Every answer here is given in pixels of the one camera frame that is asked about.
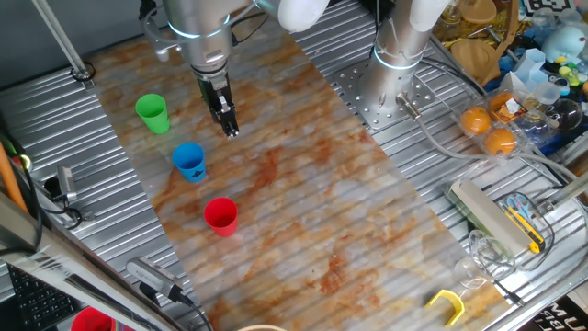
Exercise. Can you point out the wooden stand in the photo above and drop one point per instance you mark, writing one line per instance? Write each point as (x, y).
(475, 55)

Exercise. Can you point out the beige bowl rim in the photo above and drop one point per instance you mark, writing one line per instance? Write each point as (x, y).
(262, 327)

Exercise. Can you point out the metal pole stand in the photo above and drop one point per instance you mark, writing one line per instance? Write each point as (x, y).
(59, 39)

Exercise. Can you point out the red cup with coloured stack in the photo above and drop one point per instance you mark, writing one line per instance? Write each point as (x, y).
(92, 320)

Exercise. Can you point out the orange fruit pair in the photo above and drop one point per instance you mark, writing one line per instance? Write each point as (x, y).
(480, 140)

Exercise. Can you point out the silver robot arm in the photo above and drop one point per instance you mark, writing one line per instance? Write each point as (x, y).
(206, 41)

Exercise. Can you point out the beige long box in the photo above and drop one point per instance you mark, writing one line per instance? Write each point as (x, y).
(487, 213)

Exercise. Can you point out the orange pole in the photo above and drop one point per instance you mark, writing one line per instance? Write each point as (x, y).
(8, 177)

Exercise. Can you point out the clear measuring cup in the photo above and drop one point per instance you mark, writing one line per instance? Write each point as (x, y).
(546, 93)

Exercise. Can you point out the green plastic cup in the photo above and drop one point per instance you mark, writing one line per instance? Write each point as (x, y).
(154, 117)

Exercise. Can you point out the blue plastic cup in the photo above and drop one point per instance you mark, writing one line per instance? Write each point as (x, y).
(189, 165)

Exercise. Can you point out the black printed sign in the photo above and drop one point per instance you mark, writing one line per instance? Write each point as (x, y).
(565, 317)

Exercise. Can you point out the aluminium frame beam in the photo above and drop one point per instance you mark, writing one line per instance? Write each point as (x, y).
(46, 257)

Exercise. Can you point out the clear drinking glass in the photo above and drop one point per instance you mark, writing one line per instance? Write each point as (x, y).
(491, 257)

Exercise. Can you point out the light blue plush toy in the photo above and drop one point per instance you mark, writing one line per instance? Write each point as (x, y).
(565, 43)

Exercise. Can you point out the green yellow toy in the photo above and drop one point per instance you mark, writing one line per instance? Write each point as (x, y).
(569, 74)

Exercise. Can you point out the large silver camera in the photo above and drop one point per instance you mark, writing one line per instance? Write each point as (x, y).
(149, 273)

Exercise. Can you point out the pale hexagonal box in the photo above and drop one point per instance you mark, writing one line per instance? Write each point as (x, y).
(529, 64)

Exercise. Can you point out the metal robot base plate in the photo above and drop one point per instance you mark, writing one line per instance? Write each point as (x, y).
(349, 83)

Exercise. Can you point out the black keyboard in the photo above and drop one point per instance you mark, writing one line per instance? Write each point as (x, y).
(37, 303)

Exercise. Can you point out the round glass flask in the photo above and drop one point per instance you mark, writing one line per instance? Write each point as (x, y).
(567, 115)

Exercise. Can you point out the aluminium profile bar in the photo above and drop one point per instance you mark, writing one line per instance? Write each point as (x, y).
(569, 190)

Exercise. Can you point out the glass jar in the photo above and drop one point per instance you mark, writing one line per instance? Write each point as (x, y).
(448, 20)

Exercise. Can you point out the small silver camera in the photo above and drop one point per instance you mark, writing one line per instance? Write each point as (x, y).
(66, 183)

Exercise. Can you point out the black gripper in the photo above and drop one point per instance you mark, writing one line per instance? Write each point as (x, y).
(213, 85)

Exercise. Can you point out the clear plastic tub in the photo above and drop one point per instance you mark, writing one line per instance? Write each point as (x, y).
(544, 216)

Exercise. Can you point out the yellow U-shaped bracket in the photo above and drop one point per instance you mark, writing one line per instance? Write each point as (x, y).
(452, 299)

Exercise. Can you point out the black white marker board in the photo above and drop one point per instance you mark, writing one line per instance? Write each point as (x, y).
(549, 5)

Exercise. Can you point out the red plastic cup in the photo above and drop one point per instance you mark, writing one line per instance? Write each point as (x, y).
(221, 218)

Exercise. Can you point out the yellow utility knife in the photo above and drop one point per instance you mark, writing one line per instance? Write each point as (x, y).
(528, 232)

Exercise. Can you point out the blue scissors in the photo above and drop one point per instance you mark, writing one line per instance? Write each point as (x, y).
(516, 203)

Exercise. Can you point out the marble pattern mat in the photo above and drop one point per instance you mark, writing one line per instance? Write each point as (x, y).
(298, 207)

